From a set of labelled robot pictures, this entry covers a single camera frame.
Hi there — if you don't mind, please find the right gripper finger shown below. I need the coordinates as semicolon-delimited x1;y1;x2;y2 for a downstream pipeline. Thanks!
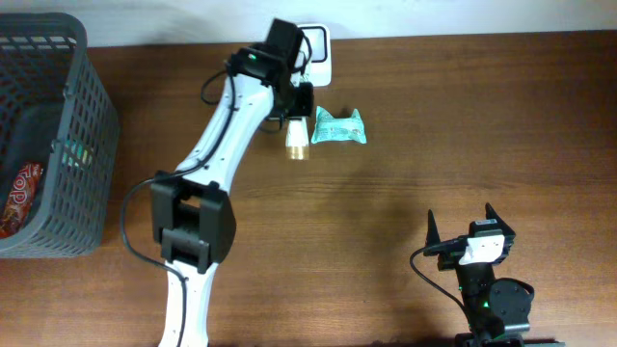
485;202;516;239
425;209;441;247

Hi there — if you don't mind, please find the white cream tube gold cap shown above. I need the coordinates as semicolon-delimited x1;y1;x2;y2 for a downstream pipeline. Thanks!
285;117;309;160

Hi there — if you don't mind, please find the mint green snack packet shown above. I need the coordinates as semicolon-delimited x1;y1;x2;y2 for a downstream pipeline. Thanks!
311;106;367;145

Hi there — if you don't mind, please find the red chocolate bar wrapper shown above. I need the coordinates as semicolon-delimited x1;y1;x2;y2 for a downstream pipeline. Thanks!
1;162;43;239

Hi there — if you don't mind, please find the small teal tissue pack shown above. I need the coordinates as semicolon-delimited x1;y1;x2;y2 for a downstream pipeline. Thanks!
62;140;93;170

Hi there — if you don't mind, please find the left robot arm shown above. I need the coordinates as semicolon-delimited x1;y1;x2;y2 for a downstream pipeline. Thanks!
150;19;314;346

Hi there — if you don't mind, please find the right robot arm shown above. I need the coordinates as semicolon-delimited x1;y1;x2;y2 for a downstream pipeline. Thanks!
420;203;563;347

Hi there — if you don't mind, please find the grey plastic mesh basket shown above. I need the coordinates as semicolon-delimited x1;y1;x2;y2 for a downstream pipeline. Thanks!
1;13;121;258

